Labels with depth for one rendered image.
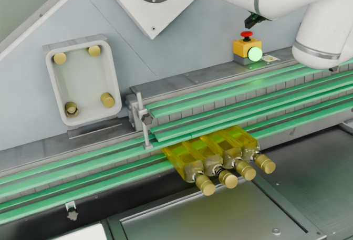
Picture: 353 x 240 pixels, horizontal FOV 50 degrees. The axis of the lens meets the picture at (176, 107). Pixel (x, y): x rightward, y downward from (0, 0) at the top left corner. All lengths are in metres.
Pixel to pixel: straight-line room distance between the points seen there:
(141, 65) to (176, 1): 0.23
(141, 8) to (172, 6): 0.09
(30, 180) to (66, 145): 0.15
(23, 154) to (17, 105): 0.14
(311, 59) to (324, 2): 0.10
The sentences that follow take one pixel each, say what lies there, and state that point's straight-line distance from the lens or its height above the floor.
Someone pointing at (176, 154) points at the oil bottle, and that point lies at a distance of 1.04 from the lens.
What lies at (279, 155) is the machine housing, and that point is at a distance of 1.36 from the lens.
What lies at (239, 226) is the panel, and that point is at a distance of 1.03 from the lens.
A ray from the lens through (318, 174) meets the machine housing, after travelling 1.28.
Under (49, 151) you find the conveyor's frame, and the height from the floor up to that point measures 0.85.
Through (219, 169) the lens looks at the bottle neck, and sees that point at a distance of 0.98.
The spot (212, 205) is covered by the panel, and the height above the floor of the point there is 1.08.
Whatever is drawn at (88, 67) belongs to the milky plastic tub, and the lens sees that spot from 1.13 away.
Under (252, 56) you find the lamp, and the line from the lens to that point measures 1.24.
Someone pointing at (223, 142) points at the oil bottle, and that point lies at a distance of 1.06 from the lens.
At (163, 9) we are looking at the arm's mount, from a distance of 1.11.
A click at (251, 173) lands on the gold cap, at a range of 0.98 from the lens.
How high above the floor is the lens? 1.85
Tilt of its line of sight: 59 degrees down
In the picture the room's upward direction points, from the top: 133 degrees clockwise
